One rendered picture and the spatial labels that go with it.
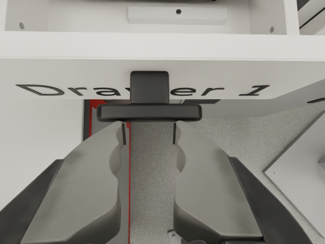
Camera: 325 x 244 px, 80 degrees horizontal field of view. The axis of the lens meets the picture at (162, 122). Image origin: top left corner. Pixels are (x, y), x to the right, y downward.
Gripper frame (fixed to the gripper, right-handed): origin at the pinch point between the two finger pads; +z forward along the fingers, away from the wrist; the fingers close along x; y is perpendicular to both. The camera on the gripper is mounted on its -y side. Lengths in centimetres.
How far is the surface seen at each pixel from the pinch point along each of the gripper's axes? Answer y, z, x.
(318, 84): 6.7, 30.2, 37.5
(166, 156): 59, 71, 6
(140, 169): 64, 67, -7
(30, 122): 7.3, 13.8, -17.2
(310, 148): 54, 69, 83
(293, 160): 59, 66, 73
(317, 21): -6.1, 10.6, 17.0
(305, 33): -4.9, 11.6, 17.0
